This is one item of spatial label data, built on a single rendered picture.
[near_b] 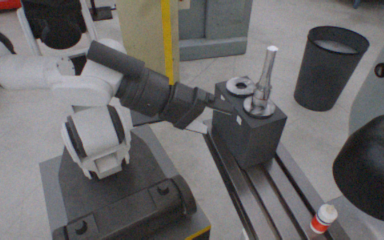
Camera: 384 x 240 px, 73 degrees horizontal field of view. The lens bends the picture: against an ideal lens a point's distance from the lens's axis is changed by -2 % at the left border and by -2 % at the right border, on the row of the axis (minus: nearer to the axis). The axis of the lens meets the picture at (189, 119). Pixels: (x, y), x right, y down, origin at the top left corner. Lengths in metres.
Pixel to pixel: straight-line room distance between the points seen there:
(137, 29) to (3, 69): 1.49
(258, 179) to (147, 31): 1.47
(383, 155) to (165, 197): 1.02
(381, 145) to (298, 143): 2.11
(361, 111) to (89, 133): 0.69
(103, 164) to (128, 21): 1.15
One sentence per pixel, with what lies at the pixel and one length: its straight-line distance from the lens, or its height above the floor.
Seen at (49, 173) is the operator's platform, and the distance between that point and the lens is 1.68.
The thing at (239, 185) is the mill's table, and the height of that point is 0.93.
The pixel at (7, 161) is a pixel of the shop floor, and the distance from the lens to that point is 2.47.
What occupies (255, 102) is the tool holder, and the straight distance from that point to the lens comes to 0.75.
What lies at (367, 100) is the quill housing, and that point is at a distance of 0.38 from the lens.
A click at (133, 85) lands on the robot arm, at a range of 0.49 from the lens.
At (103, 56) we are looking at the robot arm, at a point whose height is 1.39.
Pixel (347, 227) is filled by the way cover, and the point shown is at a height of 0.87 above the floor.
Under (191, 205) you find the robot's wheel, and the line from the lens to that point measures 1.22.
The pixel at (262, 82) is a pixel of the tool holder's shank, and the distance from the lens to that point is 0.71.
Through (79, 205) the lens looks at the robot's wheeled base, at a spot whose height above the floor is 0.57.
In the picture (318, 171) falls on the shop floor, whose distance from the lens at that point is 2.20.
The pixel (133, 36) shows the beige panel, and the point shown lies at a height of 0.74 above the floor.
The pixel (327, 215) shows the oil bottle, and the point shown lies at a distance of 0.75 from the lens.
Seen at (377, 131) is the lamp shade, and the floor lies 1.49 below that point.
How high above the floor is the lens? 1.62
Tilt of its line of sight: 44 degrees down
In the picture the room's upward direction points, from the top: straight up
